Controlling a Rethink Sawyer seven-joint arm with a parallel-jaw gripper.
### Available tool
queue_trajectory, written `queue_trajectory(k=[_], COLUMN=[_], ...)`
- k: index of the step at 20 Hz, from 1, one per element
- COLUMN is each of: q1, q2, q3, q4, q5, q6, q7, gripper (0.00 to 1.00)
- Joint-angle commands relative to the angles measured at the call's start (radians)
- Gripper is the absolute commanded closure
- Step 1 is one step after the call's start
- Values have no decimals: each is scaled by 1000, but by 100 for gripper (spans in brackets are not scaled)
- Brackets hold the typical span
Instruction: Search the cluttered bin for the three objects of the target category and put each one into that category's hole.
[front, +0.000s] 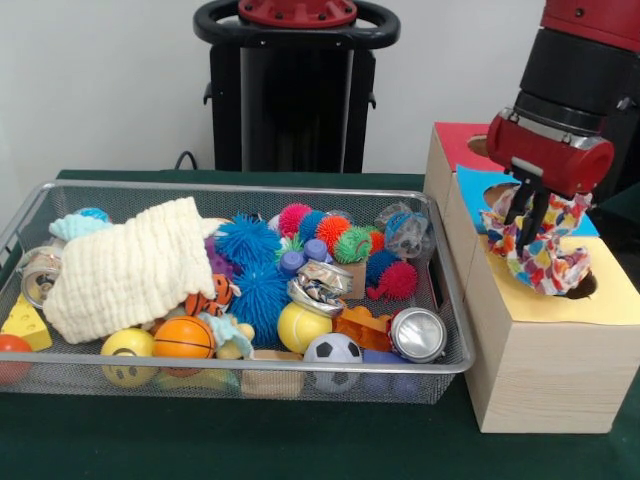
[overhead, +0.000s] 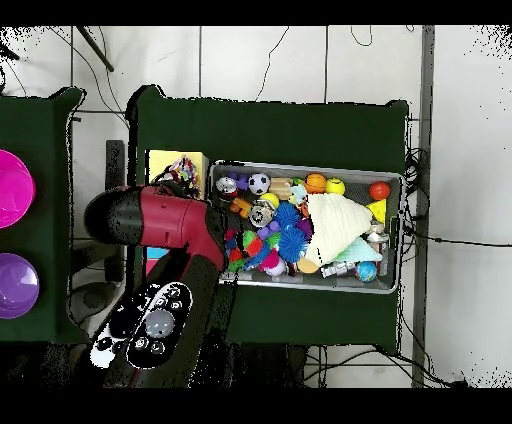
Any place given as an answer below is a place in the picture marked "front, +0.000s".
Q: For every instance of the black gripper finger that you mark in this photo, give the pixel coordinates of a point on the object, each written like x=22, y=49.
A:
x=517, y=200
x=534, y=215

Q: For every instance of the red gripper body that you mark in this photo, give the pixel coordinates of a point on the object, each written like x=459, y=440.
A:
x=560, y=155

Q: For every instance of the long polka dot cloth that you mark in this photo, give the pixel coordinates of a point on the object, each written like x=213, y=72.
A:
x=555, y=255

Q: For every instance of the cream knitted cloth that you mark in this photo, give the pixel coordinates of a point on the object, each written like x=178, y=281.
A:
x=130, y=270

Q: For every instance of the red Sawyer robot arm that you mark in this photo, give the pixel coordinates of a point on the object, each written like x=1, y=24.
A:
x=580, y=60

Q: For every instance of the clear mesh bin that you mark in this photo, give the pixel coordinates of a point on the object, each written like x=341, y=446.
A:
x=450, y=350

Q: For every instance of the wooden box with three holes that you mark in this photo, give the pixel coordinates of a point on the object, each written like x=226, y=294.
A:
x=520, y=380

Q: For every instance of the black monitor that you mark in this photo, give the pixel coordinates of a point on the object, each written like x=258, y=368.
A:
x=625, y=170

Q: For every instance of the crushed red drink can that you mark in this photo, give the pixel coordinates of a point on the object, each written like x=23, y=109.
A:
x=418, y=335

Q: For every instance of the black and white soccer ball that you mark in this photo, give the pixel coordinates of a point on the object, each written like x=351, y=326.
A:
x=334, y=350

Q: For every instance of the yellow tennis ball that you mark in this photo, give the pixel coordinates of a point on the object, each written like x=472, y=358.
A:
x=303, y=327

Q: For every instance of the blue spiky rubber ball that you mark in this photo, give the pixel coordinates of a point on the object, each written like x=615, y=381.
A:
x=260, y=300
x=248, y=240

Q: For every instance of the striped tiger plush toy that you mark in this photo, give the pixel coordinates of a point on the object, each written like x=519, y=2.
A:
x=212, y=298

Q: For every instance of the orange toy basketball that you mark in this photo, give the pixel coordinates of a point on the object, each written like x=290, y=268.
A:
x=185, y=338

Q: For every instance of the yellow smiley ball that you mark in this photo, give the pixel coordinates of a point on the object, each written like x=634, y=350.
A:
x=128, y=350

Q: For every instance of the mint green cloth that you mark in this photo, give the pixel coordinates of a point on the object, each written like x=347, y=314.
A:
x=75, y=228

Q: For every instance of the silver drink can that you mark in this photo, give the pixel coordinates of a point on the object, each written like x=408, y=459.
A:
x=35, y=275

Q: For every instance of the yellow cheese wedge toy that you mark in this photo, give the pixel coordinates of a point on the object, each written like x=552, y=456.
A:
x=25, y=328

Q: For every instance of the red ball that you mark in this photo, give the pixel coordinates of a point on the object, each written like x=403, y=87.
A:
x=10, y=355

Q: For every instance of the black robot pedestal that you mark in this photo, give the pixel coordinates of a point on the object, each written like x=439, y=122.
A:
x=290, y=110

